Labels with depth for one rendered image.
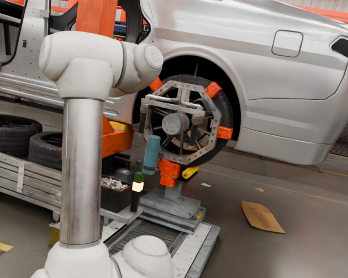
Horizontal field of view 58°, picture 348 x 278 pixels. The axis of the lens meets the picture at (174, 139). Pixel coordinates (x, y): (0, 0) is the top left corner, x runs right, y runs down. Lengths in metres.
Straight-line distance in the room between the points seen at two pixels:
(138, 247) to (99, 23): 1.34
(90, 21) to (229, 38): 0.87
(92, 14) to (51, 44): 1.13
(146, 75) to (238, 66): 1.32
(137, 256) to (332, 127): 1.60
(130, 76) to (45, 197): 1.60
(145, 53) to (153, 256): 0.55
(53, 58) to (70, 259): 0.48
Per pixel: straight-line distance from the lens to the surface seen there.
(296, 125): 2.12
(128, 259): 0.92
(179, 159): 2.15
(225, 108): 2.12
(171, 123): 1.98
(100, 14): 1.92
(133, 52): 0.88
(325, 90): 2.13
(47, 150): 2.39
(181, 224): 2.31
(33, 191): 2.40
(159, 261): 0.92
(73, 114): 0.82
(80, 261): 0.84
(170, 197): 2.41
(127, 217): 1.57
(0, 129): 2.82
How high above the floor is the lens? 1.14
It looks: 11 degrees down
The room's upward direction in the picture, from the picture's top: 10 degrees clockwise
